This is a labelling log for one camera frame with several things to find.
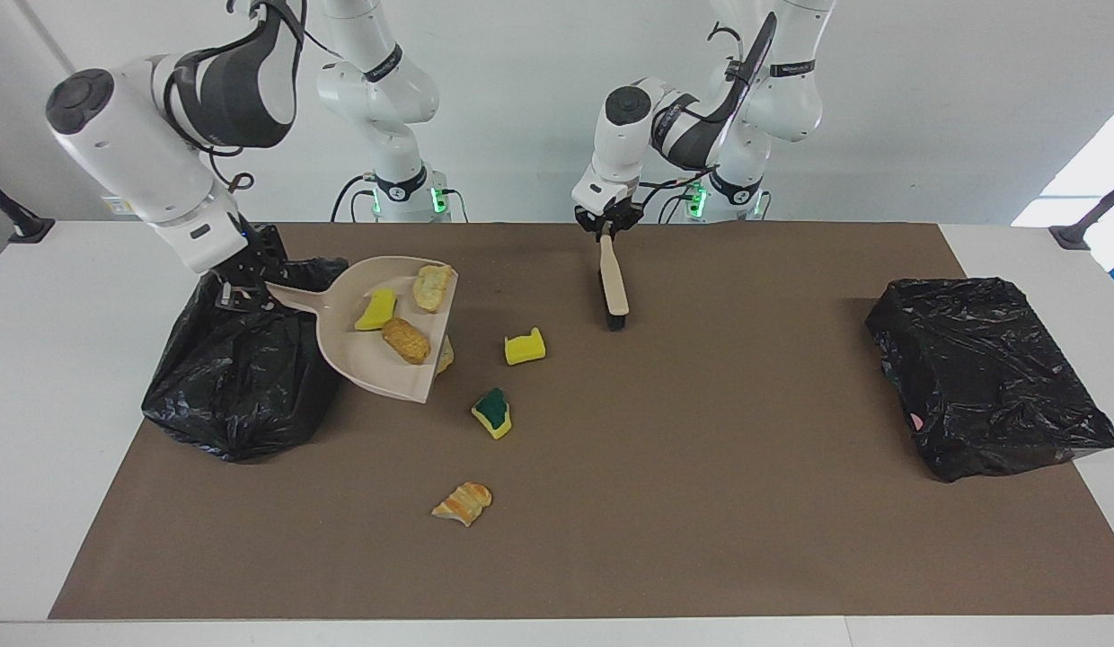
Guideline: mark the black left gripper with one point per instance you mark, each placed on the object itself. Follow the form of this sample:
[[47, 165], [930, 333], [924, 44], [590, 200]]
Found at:
[[608, 213]]

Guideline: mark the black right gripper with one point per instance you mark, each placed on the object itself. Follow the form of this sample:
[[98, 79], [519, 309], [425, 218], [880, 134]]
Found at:
[[250, 256]]

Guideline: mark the beige brush black bristles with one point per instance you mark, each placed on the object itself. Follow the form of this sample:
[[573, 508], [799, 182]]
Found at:
[[614, 279]]

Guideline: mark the beige plastic dustpan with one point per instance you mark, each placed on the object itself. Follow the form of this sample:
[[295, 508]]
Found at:
[[359, 359]]

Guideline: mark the yellow sponge wedge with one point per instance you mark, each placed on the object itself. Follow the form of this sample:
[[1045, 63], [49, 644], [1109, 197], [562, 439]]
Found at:
[[375, 311]]

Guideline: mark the yellow sponge block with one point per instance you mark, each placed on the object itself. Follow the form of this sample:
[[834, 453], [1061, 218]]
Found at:
[[524, 349]]

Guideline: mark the brown bread roll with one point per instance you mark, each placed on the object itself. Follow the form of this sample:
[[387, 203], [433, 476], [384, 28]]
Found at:
[[406, 341]]

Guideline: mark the pale striped croissant piece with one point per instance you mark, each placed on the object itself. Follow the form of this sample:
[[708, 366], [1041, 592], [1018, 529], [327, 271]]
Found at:
[[433, 287]]

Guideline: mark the pale bread chunk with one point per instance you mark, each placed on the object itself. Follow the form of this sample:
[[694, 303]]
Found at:
[[445, 357]]

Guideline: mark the green and yellow sponge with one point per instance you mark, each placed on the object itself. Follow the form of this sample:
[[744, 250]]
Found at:
[[492, 413]]

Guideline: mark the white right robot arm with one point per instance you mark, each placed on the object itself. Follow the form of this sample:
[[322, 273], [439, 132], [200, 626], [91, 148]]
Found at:
[[135, 144]]

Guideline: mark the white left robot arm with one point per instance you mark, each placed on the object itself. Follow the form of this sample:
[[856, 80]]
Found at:
[[624, 135]]

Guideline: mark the black bag lined open bin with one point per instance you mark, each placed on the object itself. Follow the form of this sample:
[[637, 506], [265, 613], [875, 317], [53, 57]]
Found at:
[[234, 395]]

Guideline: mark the black clamp stand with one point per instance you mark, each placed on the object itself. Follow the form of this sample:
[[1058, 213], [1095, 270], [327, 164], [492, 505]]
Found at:
[[22, 225], [1083, 229]]

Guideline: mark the orange striped croissant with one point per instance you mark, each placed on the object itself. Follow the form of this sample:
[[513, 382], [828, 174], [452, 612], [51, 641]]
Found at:
[[463, 503]]

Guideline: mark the brown table mat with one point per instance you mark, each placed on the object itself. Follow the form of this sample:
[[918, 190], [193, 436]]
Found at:
[[746, 539]]

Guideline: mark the black bag covered box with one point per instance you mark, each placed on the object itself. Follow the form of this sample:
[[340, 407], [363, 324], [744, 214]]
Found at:
[[979, 377]]

